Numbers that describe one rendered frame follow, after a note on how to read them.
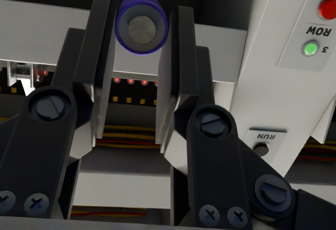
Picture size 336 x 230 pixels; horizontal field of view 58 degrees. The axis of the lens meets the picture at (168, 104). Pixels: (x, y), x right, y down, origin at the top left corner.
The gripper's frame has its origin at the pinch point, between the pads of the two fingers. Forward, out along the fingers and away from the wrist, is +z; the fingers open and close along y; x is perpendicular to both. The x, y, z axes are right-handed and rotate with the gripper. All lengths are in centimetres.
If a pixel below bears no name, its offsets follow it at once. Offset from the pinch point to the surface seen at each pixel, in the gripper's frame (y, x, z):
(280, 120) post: 14.6, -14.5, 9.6
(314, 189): 24.9, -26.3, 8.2
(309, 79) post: 15.1, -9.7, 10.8
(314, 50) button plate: 13.8, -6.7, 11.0
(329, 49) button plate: 15.3, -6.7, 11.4
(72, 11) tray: -5.0, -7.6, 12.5
